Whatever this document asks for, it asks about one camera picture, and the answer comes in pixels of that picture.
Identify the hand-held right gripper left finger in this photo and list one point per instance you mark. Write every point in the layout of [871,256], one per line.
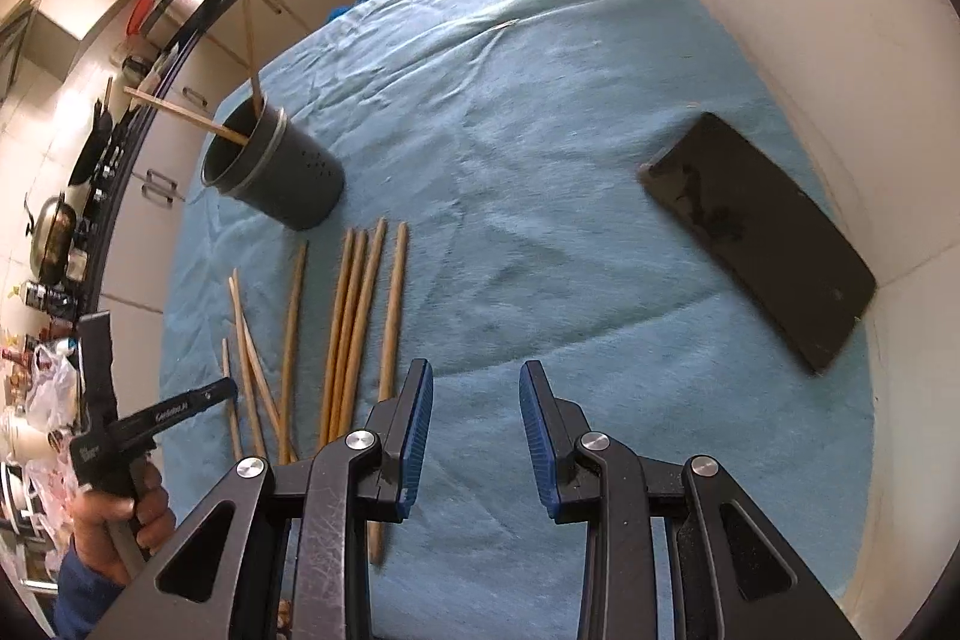
[416,437]

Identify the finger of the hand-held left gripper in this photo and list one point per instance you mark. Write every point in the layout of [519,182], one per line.
[187,401]
[96,362]

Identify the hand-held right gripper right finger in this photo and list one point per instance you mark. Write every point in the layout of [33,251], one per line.
[536,437]

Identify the bundle of wooden chopsticks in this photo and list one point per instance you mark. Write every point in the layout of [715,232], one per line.
[341,385]

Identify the wooden chopstick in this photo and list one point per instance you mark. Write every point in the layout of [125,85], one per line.
[187,117]
[394,310]
[251,48]

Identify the dark grey chopstick holder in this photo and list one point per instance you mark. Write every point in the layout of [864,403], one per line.
[300,175]

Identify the person's left forearm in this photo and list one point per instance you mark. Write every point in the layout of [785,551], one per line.
[79,602]

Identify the person's left hand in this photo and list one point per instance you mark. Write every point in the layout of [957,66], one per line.
[94,535]

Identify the white plastic bag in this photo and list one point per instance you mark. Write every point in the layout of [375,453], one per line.
[52,385]

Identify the dark sauce bottles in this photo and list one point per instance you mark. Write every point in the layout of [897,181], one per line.
[49,299]

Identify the wok with metal lid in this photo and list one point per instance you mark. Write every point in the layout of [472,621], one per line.
[49,235]

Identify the black frying pan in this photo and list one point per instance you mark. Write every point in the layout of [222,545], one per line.
[90,145]

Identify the blue towel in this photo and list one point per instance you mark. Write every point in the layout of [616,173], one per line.
[525,197]

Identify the black smartphone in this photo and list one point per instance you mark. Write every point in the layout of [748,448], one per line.
[757,235]

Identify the red plastic basket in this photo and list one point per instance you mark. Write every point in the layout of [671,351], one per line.
[146,3]

